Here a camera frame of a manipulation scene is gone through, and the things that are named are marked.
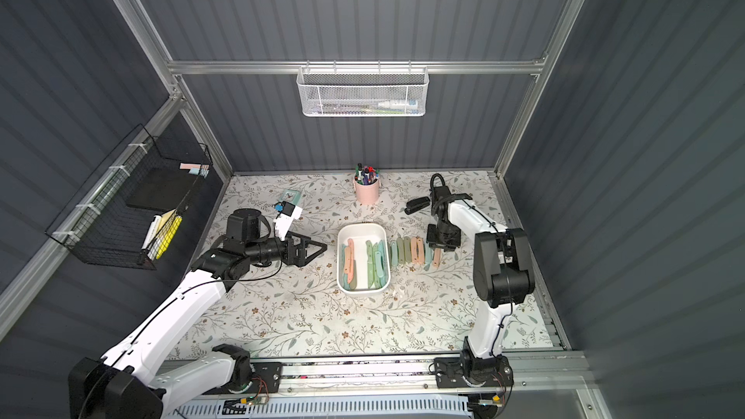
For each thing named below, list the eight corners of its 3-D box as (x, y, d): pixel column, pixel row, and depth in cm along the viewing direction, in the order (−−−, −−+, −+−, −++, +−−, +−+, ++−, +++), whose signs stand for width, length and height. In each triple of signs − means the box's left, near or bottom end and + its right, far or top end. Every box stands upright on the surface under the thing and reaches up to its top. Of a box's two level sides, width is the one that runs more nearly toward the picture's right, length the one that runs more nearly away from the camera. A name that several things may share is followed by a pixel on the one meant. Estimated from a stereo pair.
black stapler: (406, 214, 109) (407, 210, 107) (402, 207, 112) (402, 202, 109) (430, 205, 112) (431, 201, 110) (425, 199, 114) (426, 194, 112)
